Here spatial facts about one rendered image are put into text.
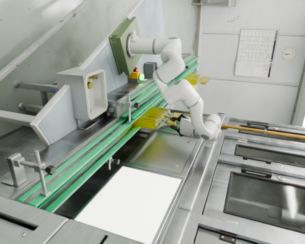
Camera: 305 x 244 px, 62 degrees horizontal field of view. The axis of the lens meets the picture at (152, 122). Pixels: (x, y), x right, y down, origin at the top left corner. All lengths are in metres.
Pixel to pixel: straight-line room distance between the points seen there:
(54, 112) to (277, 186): 1.10
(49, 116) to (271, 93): 6.67
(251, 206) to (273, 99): 6.34
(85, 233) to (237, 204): 0.82
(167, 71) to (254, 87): 6.19
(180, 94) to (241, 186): 0.53
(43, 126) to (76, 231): 0.70
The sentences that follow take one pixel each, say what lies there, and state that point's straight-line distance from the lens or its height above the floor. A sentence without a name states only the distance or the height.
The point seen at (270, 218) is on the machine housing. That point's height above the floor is 1.70.
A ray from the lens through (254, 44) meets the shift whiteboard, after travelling 7.15.
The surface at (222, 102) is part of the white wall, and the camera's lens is 7.54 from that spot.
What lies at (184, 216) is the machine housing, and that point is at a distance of 1.06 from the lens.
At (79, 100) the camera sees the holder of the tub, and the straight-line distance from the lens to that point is 1.27.
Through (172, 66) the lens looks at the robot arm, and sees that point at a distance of 1.24.
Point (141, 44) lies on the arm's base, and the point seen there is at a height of 0.91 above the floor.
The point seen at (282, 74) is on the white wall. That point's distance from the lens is 7.31.
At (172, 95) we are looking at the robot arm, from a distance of 1.21.
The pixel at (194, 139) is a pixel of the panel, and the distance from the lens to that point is 1.60.
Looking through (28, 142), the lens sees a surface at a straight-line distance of 1.78.
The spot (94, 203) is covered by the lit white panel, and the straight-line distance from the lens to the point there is 1.13.
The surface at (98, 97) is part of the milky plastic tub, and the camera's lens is 1.39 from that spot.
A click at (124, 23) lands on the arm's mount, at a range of 1.67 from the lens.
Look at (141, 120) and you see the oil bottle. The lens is 1.48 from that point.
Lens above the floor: 1.54
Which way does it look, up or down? 20 degrees down
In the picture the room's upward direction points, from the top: 99 degrees clockwise
